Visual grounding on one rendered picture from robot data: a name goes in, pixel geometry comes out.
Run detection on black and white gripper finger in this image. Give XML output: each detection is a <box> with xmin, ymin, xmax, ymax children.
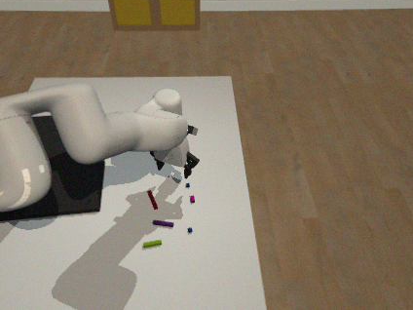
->
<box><xmin>184</xmin><ymin>152</ymin><xmax>200</xmax><ymax>179</ymax></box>
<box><xmin>150</xmin><ymin>151</ymin><xmax>165</xmax><ymax>171</ymax></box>

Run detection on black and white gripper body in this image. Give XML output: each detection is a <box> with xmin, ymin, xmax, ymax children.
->
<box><xmin>154</xmin><ymin>137</ymin><xmax>190</xmax><ymax>167</ymax></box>

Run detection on dark red rod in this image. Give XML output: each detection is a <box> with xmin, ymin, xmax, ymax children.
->
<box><xmin>148</xmin><ymin>190</ymin><xmax>158</xmax><ymax>210</ymax></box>

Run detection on lime green rod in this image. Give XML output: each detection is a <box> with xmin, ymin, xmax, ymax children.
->
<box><xmin>143</xmin><ymin>240</ymin><xmax>162</xmax><ymax>248</ymax></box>

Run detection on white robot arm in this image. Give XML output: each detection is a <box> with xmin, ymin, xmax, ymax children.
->
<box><xmin>0</xmin><ymin>83</ymin><xmax>198</xmax><ymax>213</ymax></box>

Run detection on purple rod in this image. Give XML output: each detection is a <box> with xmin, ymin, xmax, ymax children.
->
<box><xmin>153</xmin><ymin>220</ymin><xmax>173</xmax><ymax>227</ymax></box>

